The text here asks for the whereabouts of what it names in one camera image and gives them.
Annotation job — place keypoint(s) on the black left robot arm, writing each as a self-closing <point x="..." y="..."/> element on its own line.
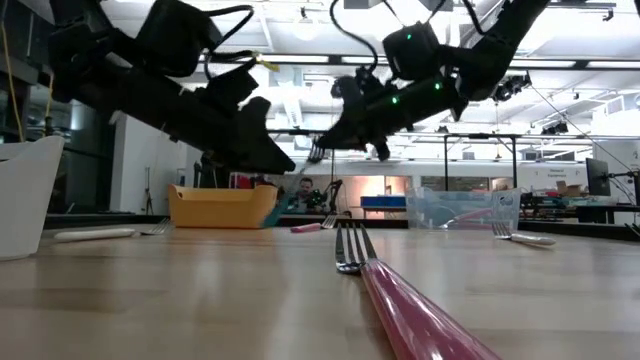
<point x="85" y="65"/>

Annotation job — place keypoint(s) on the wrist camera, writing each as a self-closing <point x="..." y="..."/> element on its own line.
<point x="352" y="92"/>
<point x="227" y="87"/>

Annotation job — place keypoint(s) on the cardboard box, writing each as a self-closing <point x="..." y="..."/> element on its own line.
<point x="570" y="189"/>

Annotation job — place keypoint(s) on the white plastic bin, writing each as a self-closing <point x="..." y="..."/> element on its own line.
<point x="30" y="200"/>

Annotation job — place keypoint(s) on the black computer monitor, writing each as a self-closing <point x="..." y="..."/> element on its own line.
<point x="215" y="177"/>
<point x="598" y="177"/>

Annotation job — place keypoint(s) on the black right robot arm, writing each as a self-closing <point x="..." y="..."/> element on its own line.
<point x="495" y="45"/>

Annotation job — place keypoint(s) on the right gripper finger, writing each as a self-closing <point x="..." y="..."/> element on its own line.
<point x="355" y="127"/>
<point x="357" y="145"/>

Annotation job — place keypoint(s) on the yellow plastic bin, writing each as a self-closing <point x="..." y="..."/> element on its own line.
<point x="222" y="207"/>

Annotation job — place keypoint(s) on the black metal frame stand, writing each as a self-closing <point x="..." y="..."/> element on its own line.
<point x="330" y="170"/>
<point x="480" y="136"/>

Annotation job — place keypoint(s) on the black tripod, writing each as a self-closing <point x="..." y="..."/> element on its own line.
<point x="147" y="192"/>

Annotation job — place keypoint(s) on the cluttered background workbench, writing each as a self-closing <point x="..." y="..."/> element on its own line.
<point x="575" y="207"/>

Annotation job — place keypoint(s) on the black aluminium table frame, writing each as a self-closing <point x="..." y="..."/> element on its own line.
<point x="100" y="218"/>

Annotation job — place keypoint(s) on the yellow label tag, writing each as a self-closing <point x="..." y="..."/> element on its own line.
<point x="267" y="64"/>

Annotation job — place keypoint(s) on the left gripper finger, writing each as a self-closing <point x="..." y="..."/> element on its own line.
<point x="265" y="167"/>
<point x="257" y="135"/>

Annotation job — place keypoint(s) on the red crate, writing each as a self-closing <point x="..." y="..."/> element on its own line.
<point x="245" y="181"/>

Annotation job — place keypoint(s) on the person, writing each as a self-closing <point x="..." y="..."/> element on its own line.
<point x="306" y="187"/>

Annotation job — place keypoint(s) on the black ceiling light fixture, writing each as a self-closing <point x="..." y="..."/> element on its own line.
<point x="555" y="128"/>

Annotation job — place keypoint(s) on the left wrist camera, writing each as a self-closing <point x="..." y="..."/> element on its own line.
<point x="227" y="87"/>

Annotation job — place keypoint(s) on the blue storage bin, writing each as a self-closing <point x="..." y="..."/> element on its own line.
<point x="382" y="201"/>

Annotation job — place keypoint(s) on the black ceiling spotlight cluster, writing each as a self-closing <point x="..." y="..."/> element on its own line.
<point x="510" y="89"/>

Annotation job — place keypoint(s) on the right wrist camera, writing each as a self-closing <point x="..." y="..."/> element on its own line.
<point x="352" y="92"/>

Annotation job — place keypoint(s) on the clear plastic container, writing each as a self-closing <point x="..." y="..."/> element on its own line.
<point x="505" y="200"/>

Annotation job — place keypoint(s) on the black background robot arm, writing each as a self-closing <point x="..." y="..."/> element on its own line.
<point x="332" y="192"/>

